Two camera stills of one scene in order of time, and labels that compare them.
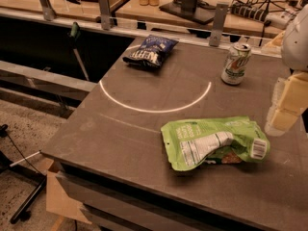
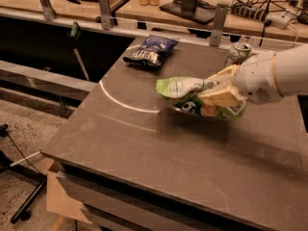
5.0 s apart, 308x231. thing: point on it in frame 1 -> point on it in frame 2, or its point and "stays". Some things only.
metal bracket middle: x=105 y=12 stays
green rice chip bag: x=215 y=141 -> x=183 y=92
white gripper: x=296 y=42 -> x=256 y=77
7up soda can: x=234 y=69 stays
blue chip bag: x=151 y=52 stays
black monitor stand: x=191 y=5 stays
